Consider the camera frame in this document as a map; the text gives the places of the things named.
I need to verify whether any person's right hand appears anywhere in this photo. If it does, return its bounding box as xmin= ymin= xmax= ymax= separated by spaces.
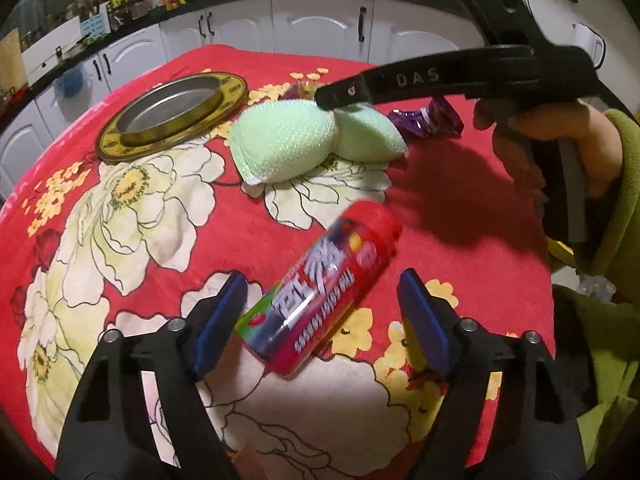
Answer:
xmin=472 ymin=99 xmax=624 ymax=200

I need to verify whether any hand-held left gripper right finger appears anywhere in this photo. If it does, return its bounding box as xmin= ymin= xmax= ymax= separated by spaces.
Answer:
xmin=397 ymin=267 xmax=588 ymax=480

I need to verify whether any wooden cutting board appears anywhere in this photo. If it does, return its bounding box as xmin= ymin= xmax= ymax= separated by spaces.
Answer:
xmin=0 ymin=32 xmax=26 ymax=93

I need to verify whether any red floral tablecloth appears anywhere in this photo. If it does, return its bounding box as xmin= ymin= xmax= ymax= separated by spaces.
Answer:
xmin=0 ymin=44 xmax=558 ymax=476

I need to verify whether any yellow rimmed bin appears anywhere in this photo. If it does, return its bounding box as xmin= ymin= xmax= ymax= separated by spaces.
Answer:
xmin=547 ymin=237 xmax=581 ymax=271

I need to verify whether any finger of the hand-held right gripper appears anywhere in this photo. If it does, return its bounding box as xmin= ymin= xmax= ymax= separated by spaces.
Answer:
xmin=315 ymin=70 xmax=375 ymax=110

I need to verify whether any person's green fleece jacket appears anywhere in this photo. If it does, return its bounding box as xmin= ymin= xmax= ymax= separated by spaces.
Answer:
xmin=550 ymin=280 xmax=640 ymax=476

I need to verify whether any red candy tube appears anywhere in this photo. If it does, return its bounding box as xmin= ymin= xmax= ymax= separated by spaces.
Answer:
xmin=234 ymin=199 xmax=403 ymax=380

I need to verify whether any small green sponge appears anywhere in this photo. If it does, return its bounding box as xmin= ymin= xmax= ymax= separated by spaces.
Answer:
xmin=330 ymin=102 xmax=410 ymax=166

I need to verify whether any purple snack wrapper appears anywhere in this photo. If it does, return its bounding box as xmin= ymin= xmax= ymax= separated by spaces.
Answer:
xmin=389 ymin=97 xmax=464 ymax=139

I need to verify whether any round metal tray gold rim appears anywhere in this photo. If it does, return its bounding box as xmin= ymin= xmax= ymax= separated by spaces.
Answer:
xmin=95 ymin=72 xmax=249 ymax=163

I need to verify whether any person's right forearm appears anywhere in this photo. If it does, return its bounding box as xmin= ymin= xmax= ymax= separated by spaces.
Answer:
xmin=572 ymin=107 xmax=640 ymax=281

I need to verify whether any large green sponge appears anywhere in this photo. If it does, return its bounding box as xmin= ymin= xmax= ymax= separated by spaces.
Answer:
xmin=229 ymin=100 xmax=337 ymax=185

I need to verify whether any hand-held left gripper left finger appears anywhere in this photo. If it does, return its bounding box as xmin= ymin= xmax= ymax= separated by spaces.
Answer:
xmin=55 ymin=269 xmax=251 ymax=480

